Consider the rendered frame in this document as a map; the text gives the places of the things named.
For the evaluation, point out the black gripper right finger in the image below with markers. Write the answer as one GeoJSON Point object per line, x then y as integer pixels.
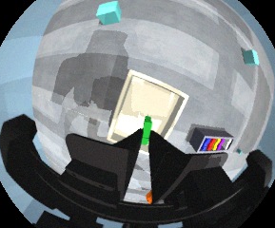
{"type": "Point", "coordinates": [168, 165]}

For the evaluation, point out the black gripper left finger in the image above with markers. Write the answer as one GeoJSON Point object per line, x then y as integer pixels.
{"type": "Point", "coordinates": [117, 157]}

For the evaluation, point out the light blue cube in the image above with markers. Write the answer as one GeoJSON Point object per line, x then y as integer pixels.
{"type": "Point", "coordinates": [250, 57]}

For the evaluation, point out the beige open tray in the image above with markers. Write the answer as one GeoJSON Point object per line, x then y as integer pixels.
{"type": "Point", "coordinates": [143, 95]}

